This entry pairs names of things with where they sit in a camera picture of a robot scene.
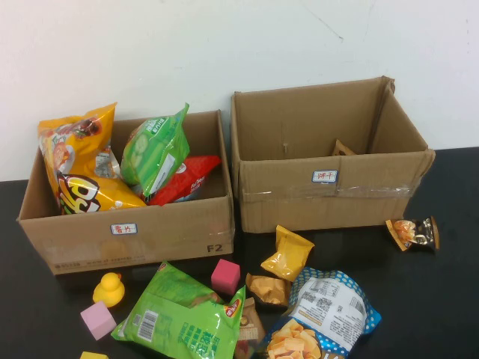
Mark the green cucumber chip bag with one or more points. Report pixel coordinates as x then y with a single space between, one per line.
157 157

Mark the magenta foam cube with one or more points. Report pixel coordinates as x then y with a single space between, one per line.
224 276

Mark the yellow foam block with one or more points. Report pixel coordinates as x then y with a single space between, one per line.
93 356

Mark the blue polka-dot chip bag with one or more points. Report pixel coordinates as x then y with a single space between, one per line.
329 303

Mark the small yellow snack pack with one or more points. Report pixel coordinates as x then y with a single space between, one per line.
288 254

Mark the brown biscuit snack pack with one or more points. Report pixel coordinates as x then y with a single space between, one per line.
250 325

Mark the cardboard box with F2 print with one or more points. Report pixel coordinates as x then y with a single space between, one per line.
168 239

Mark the orange bag black-red logo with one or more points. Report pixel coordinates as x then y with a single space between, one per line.
112 196

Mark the large green chip bag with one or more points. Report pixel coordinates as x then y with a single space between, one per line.
176 318

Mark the red snack bag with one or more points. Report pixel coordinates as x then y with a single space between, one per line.
187 179

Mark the taped cardboard box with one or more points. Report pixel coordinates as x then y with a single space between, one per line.
299 202

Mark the yellow rubber duck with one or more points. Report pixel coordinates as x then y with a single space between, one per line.
108 289

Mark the small black-orange snack pack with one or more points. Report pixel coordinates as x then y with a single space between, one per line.
408 232

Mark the crumpled orange-brown snack pack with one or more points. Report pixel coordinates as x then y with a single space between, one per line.
267 289

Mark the light pink foam cube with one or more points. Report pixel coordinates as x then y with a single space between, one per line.
98 321

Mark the small brown snack pack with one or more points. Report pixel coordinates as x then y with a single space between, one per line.
342 149

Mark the orange chip bag cartoon chef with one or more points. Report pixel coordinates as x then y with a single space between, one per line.
78 142

